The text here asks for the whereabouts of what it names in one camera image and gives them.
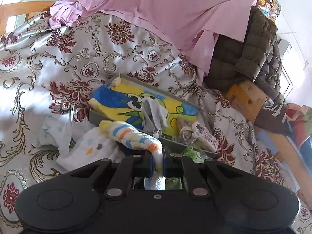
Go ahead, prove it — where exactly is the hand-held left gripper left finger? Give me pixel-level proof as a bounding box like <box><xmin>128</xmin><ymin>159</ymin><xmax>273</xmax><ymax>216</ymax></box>
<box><xmin>62</xmin><ymin>150</ymin><xmax>157</xmax><ymax>198</ymax></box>

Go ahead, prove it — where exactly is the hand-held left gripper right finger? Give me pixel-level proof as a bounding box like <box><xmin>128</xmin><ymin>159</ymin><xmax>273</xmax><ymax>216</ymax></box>
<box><xmin>163</xmin><ymin>147</ymin><xmax>246</xmax><ymax>198</ymax></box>

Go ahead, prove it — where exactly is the pastel striped sock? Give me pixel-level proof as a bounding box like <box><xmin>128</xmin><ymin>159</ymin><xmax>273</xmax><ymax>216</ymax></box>
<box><xmin>99</xmin><ymin>121</ymin><xmax>166</xmax><ymax>191</ymax></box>

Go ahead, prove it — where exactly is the linen drawstring bag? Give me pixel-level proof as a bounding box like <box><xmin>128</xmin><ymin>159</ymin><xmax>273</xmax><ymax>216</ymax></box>
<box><xmin>176</xmin><ymin>116</ymin><xmax>195</xmax><ymax>143</ymax></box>

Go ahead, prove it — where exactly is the pink white patterned sock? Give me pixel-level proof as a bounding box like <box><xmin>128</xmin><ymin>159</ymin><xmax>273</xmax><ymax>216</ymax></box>
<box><xmin>191</xmin><ymin>122</ymin><xmax>219</xmax><ymax>153</ymax></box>

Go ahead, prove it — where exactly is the grey white cloth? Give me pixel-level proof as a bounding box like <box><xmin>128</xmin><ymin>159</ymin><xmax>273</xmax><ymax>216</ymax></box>
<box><xmin>142</xmin><ymin>97</ymin><xmax>168</xmax><ymax>138</ymax></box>

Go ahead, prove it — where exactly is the white dotted towel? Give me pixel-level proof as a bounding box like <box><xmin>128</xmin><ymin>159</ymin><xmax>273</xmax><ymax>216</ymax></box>
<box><xmin>56</xmin><ymin>127</ymin><xmax>127</xmax><ymax>172</ymax></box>

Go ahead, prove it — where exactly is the green printed packet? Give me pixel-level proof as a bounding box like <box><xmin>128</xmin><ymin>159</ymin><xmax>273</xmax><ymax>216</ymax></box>
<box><xmin>180</xmin><ymin>146</ymin><xmax>204</xmax><ymax>164</ymax></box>

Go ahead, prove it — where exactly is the yellow cartoon towel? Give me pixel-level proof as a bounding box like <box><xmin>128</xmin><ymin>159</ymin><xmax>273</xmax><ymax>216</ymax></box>
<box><xmin>87</xmin><ymin>84</ymin><xmax>199</xmax><ymax>138</ymax></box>

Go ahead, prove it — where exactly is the white light-blue cloth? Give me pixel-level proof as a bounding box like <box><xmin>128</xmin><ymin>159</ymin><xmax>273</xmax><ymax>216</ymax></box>
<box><xmin>36</xmin><ymin>114</ymin><xmax>74</xmax><ymax>156</ymax></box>

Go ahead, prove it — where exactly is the light blue panel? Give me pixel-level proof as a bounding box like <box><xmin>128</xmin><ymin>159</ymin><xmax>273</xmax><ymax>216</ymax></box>
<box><xmin>255</xmin><ymin>128</ymin><xmax>283</xmax><ymax>156</ymax></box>

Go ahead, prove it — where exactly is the dark brown printed cloth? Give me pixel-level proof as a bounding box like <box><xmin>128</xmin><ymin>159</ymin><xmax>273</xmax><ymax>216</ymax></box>
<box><xmin>253</xmin><ymin>97</ymin><xmax>293</xmax><ymax>137</ymax></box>

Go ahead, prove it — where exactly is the brown quilted jacket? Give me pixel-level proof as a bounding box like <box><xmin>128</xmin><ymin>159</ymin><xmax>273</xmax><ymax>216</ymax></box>
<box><xmin>203</xmin><ymin>6</ymin><xmax>285</xmax><ymax>105</ymax></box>

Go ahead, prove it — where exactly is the floral satin blanket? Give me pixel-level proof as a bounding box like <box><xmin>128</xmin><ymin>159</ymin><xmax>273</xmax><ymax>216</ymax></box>
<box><xmin>0</xmin><ymin>12</ymin><xmax>312</xmax><ymax>234</ymax></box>

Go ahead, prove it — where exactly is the colourful patchwork cloth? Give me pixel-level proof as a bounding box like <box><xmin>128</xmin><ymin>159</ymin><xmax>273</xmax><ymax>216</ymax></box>
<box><xmin>285</xmin><ymin>102</ymin><xmax>312</xmax><ymax>156</ymax></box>

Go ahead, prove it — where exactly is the pink hanging sheet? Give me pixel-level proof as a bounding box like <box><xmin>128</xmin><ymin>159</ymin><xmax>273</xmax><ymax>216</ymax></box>
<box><xmin>49</xmin><ymin>0</ymin><xmax>262</xmax><ymax>86</ymax></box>

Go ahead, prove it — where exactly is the white air conditioner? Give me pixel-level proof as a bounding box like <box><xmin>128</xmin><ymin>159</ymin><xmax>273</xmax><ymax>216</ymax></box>
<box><xmin>277</xmin><ymin>36</ymin><xmax>293</xmax><ymax>55</ymax></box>

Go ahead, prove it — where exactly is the wooden bunk bed frame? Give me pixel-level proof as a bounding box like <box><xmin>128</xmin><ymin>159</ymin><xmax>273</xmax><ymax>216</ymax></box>
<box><xmin>225</xmin><ymin>80</ymin><xmax>312</xmax><ymax>207</ymax></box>

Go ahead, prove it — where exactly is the colourful wall poster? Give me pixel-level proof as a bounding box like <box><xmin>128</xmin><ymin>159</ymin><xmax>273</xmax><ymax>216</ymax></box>
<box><xmin>256</xmin><ymin>0</ymin><xmax>282</xmax><ymax>21</ymax></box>

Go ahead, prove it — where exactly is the wooden bed rail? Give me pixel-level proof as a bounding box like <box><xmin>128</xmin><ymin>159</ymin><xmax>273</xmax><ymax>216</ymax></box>
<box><xmin>0</xmin><ymin>1</ymin><xmax>56</xmax><ymax>36</ymax></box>

